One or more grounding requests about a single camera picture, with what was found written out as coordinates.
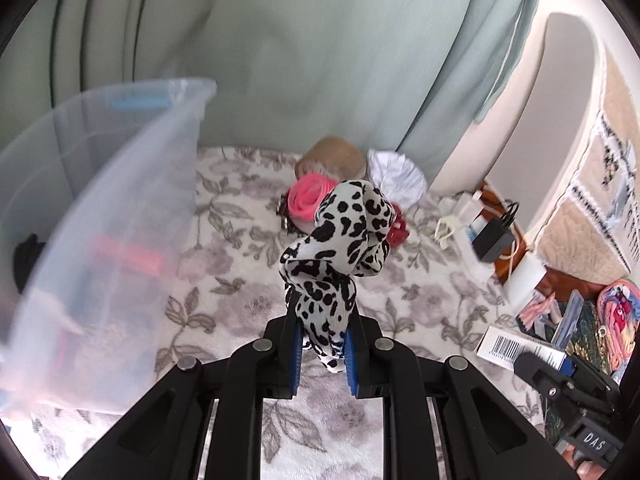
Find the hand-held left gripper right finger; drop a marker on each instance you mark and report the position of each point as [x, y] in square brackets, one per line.
[351, 360]

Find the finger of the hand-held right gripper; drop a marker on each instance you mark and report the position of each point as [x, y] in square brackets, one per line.
[590, 380]
[540, 375]

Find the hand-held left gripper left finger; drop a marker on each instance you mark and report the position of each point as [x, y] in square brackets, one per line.
[296, 355]

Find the white blue cardboard box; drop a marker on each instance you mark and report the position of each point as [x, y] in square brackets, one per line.
[505, 347]

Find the leopard print scrunchie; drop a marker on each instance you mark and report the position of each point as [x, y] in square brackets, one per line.
[345, 220]

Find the red claw hair clip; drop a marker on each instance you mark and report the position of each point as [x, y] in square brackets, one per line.
[399, 227]

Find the brown cardboard tape roll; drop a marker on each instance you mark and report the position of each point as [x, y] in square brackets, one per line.
[335, 157]

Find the clear plastic storage bin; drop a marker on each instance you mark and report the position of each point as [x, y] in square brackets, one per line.
[100, 200]

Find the person's right hand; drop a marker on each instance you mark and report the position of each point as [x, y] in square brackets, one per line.
[590, 472]

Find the clear blue plastic case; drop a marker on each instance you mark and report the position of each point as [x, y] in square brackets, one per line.
[570, 317]

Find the colourful pink pouch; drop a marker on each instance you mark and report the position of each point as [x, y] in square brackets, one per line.
[622, 320]

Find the white floral blanket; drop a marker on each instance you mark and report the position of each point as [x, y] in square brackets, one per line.
[240, 285]

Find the white cylinder bottle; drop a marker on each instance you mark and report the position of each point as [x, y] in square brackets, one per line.
[525, 280]

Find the black studded headband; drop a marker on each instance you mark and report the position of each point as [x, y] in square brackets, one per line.
[286, 215]

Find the black charger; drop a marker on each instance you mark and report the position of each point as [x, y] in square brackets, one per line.
[492, 237]

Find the small cream plastic rack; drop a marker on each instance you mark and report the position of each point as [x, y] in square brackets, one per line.
[447, 227]

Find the cream quilted lace cover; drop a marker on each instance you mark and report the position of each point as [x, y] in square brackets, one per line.
[600, 210]

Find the white plug adapter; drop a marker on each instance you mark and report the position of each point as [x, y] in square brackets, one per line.
[470, 207]

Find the crumpled white paper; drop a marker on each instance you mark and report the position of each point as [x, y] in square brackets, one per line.
[397, 177]

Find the grey green curtain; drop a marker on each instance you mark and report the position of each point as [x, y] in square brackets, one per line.
[325, 50]

